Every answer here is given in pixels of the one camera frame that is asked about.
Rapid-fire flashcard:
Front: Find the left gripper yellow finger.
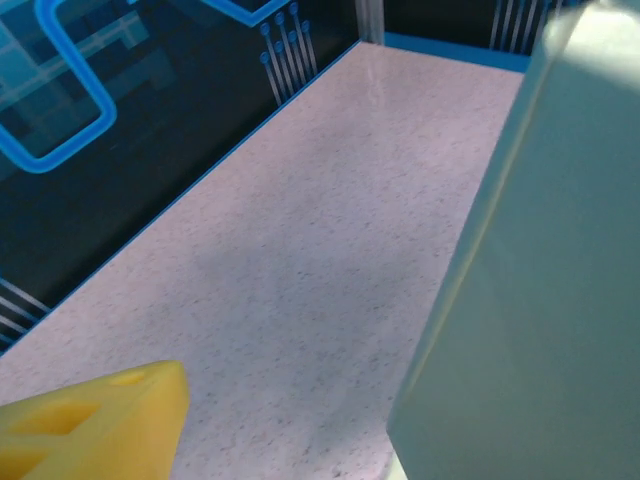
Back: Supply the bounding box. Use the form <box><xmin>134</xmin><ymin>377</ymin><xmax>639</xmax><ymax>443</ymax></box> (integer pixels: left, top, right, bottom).
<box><xmin>0</xmin><ymin>359</ymin><xmax>190</xmax><ymax>480</ymax></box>

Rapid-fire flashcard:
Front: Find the light green paper box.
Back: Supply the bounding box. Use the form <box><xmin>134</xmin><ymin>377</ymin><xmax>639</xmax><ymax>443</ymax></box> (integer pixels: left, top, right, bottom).
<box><xmin>387</xmin><ymin>0</ymin><xmax>640</xmax><ymax>480</ymax></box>

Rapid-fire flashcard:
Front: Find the aluminium frame post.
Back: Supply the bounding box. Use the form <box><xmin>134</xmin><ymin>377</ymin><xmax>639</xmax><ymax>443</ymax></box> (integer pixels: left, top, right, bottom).
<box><xmin>353</xmin><ymin>0</ymin><xmax>386</xmax><ymax>45</ymax></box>

